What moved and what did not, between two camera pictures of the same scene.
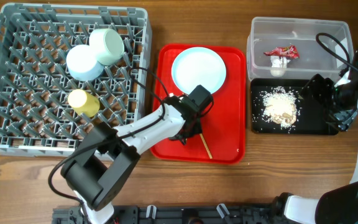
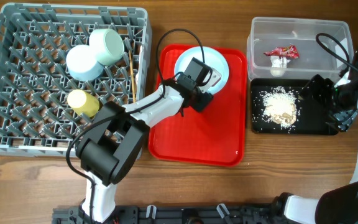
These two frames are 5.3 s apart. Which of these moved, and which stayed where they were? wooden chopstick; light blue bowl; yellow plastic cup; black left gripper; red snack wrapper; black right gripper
Moved: black left gripper; wooden chopstick
Stayed: yellow plastic cup; black right gripper; red snack wrapper; light blue bowl
